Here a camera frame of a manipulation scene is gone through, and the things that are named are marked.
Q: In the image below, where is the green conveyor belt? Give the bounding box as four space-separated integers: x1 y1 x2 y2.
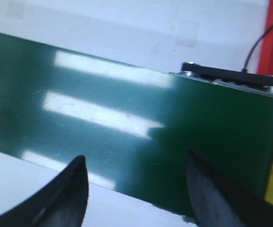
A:
0 34 273 216

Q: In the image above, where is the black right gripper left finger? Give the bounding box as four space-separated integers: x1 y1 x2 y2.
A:
0 156 89 227

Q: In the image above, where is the red black wire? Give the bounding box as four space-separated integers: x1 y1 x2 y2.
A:
242 7 273 71

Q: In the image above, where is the black conveyor motor bracket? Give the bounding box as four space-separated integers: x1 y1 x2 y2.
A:
181 62 273 94

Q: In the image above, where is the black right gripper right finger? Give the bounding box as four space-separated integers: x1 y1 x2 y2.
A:
186 150 273 227

